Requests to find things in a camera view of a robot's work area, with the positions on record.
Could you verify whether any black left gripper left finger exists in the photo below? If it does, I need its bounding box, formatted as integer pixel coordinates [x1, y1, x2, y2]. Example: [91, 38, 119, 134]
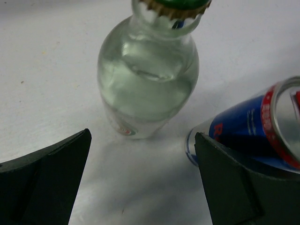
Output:
[0, 129, 91, 225]

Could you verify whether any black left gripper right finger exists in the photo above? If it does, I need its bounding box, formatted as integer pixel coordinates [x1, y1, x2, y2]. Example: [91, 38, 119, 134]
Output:
[195, 133, 300, 225]

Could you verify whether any silver blue can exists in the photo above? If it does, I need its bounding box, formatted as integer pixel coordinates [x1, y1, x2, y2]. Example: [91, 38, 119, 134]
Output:
[185, 76, 300, 171]

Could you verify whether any clear bottle green cap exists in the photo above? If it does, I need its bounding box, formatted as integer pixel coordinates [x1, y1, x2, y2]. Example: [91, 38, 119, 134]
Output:
[97, 0, 210, 139]

